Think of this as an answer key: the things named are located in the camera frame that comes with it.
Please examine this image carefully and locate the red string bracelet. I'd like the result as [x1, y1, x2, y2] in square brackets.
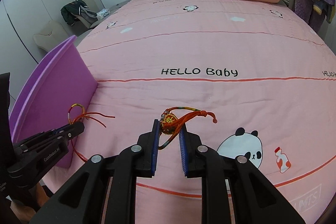
[67, 103, 116, 163]

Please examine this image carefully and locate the red cord gold charm bracelet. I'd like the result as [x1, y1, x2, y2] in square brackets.
[158, 106, 218, 151]

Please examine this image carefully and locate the left hand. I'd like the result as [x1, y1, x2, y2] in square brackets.
[10, 183, 50, 223]

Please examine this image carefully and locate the purple plastic tub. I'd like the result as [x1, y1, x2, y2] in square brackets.
[8, 35, 99, 169]

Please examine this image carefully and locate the pink bed sheet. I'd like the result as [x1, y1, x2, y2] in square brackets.
[41, 0, 336, 224]

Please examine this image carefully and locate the beige chair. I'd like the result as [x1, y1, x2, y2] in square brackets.
[75, 0, 108, 29]
[33, 20, 69, 52]

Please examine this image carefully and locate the white tissue pack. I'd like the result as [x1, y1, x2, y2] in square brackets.
[96, 9, 110, 20]

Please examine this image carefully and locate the dark green jacket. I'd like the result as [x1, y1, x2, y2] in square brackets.
[60, 0, 88, 26]

